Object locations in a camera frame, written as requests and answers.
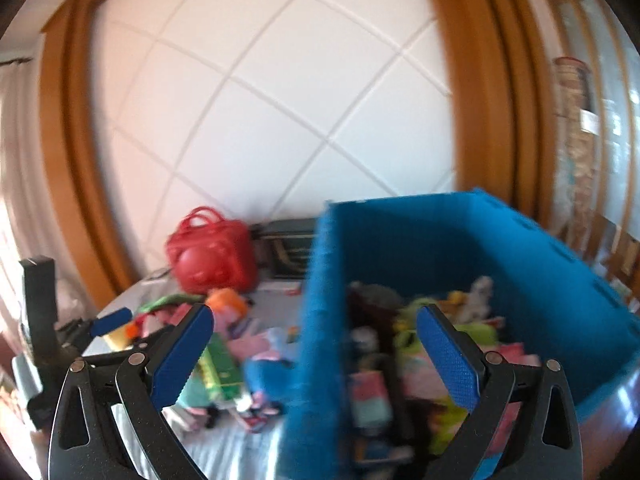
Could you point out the dark picture frame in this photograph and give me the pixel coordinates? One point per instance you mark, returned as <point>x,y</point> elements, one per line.
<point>283,247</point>

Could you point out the red handbag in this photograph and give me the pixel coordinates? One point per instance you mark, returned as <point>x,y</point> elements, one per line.
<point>208,251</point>

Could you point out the orange plush ball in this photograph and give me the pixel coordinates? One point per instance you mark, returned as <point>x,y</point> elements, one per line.
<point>228,304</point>

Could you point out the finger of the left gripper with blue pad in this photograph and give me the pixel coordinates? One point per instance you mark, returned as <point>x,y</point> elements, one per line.
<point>108,323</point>

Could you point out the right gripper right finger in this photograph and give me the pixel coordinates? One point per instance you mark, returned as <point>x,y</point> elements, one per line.
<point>544,442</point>

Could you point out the blue plastic storage bin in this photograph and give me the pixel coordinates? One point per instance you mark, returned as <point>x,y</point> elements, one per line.
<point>428,245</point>

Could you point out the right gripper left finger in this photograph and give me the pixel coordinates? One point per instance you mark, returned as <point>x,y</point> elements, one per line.
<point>85,442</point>

